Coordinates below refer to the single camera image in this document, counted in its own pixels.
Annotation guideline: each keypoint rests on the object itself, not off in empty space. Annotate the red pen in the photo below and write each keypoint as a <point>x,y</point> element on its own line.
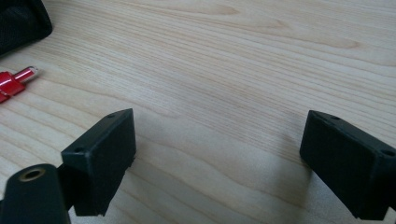
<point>12,83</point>

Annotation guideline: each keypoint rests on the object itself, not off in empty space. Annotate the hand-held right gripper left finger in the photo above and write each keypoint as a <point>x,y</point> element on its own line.
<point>102,155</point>

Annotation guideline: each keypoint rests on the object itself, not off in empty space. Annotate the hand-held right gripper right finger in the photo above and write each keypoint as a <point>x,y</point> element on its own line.
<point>345,165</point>

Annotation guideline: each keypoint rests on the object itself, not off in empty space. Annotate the black pencil case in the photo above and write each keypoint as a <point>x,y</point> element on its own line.
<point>18,21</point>

